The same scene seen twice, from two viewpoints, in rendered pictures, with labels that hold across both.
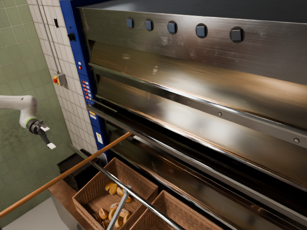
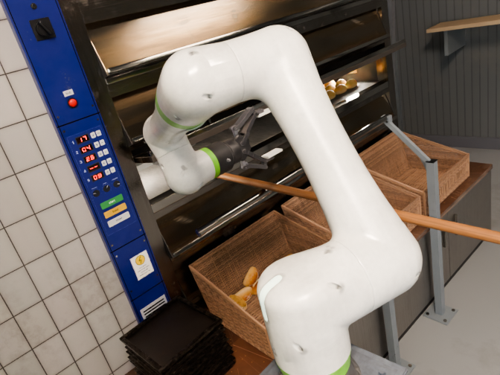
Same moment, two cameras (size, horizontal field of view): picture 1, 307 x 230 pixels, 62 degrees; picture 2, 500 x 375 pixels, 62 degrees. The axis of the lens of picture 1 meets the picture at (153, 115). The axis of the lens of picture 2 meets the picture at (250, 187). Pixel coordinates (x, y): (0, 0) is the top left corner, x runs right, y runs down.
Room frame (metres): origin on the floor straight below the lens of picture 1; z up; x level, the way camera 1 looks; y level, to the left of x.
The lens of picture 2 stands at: (1.31, 1.95, 1.83)
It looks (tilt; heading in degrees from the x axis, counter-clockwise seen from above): 23 degrees down; 275
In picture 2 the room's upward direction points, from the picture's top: 14 degrees counter-clockwise
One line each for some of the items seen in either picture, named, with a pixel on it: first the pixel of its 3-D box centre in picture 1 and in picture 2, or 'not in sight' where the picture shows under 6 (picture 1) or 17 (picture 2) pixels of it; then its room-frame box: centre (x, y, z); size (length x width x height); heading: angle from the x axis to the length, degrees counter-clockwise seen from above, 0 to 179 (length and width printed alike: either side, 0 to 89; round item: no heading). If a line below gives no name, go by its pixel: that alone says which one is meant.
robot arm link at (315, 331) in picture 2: not in sight; (311, 312); (1.32, 1.41, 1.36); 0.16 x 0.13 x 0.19; 26
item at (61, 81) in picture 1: (60, 79); not in sight; (2.29, 0.84, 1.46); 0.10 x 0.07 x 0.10; 42
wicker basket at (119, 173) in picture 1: (115, 198); (274, 274); (1.45, 0.38, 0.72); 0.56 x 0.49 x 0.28; 42
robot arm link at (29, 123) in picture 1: (35, 126); (216, 158); (1.50, 0.80, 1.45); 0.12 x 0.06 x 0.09; 132
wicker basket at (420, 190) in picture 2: not in sight; (408, 168); (0.57, -0.42, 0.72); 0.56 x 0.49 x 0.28; 42
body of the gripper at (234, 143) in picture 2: (39, 130); (236, 149); (1.44, 0.75, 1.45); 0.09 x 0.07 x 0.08; 42
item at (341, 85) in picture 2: not in sight; (303, 91); (1.07, -0.92, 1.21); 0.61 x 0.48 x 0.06; 132
